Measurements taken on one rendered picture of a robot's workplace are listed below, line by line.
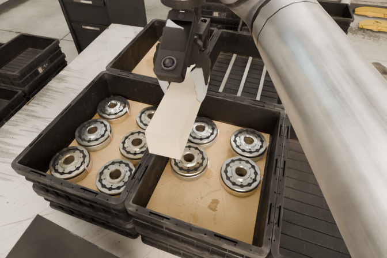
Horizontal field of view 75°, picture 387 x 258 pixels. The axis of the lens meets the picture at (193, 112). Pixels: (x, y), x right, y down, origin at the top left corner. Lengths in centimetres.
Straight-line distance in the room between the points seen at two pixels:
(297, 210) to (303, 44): 53
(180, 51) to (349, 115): 26
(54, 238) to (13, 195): 40
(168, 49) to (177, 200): 40
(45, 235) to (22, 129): 63
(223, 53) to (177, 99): 67
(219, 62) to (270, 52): 82
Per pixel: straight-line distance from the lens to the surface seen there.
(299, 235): 68
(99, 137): 78
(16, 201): 97
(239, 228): 65
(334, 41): 24
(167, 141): 44
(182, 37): 40
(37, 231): 61
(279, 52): 25
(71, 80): 131
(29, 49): 213
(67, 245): 63
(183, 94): 50
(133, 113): 87
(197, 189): 68
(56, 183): 65
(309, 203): 73
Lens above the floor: 143
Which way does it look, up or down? 46 degrees down
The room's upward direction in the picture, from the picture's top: straight up
